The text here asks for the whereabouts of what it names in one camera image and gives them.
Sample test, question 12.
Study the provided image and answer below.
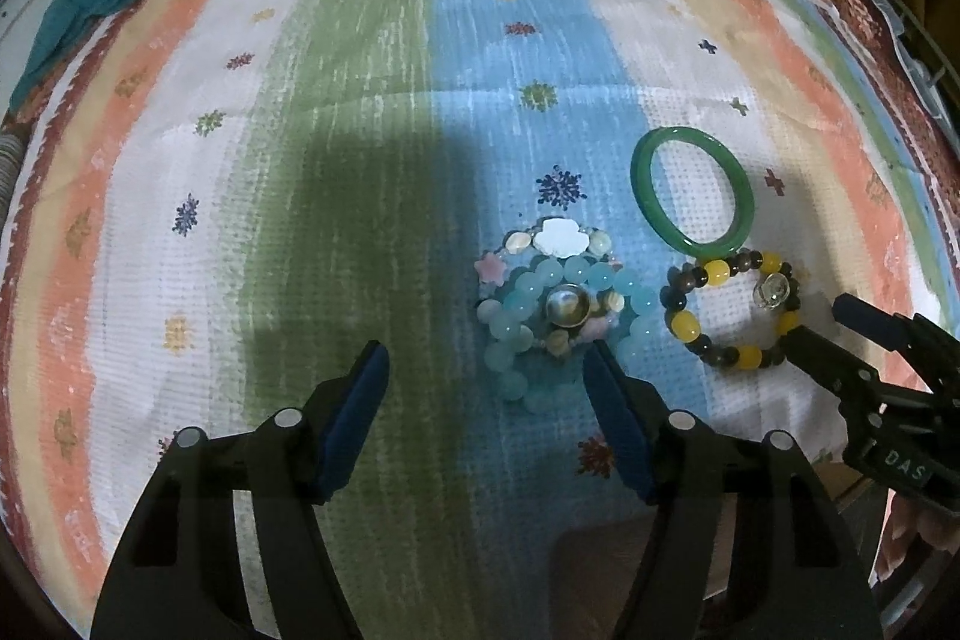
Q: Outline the person's right hand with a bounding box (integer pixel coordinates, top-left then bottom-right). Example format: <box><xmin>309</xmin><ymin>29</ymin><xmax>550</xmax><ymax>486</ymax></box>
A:
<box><xmin>876</xmin><ymin>488</ymin><xmax>952</xmax><ymax>582</ymax></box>

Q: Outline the shell and star bead bracelet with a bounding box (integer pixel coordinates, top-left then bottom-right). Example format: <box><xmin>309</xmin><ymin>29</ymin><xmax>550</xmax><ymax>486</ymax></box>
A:
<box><xmin>476</xmin><ymin>217</ymin><xmax>627</xmax><ymax>357</ymax></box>

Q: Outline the striped pastel blanket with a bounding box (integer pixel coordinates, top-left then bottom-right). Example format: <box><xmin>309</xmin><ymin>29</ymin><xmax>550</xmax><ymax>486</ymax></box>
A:
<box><xmin>0</xmin><ymin>0</ymin><xmax>953</xmax><ymax>640</ymax></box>

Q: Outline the light blue bead bracelet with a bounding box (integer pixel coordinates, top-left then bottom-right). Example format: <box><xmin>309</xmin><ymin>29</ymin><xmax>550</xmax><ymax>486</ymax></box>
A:
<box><xmin>480</xmin><ymin>255</ymin><xmax>665</xmax><ymax>416</ymax></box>

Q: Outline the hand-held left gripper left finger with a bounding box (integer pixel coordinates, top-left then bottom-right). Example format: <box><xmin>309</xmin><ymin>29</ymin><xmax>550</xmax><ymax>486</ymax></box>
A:
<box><xmin>90</xmin><ymin>340</ymin><xmax>390</xmax><ymax>640</ymax></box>

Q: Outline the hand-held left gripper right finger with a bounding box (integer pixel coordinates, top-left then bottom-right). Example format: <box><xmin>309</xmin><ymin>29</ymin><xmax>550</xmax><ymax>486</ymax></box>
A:
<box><xmin>583</xmin><ymin>342</ymin><xmax>883</xmax><ymax>640</ymax></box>

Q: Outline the yellow and brown bead bracelet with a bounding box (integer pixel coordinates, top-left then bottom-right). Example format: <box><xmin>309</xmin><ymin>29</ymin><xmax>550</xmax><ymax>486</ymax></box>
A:
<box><xmin>658</xmin><ymin>248</ymin><xmax>803</xmax><ymax>372</ymax></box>

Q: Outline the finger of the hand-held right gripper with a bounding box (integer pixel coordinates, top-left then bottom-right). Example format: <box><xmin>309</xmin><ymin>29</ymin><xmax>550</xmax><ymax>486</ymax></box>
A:
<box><xmin>786</xmin><ymin>323</ymin><xmax>882</xmax><ymax>402</ymax></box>
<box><xmin>831</xmin><ymin>293</ymin><xmax>942</xmax><ymax>350</ymax></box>

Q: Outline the green jade bangle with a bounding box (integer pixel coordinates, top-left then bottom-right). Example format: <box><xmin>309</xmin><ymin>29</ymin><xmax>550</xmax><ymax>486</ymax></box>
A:
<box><xmin>629</xmin><ymin>126</ymin><xmax>750</xmax><ymax>260</ymax></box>

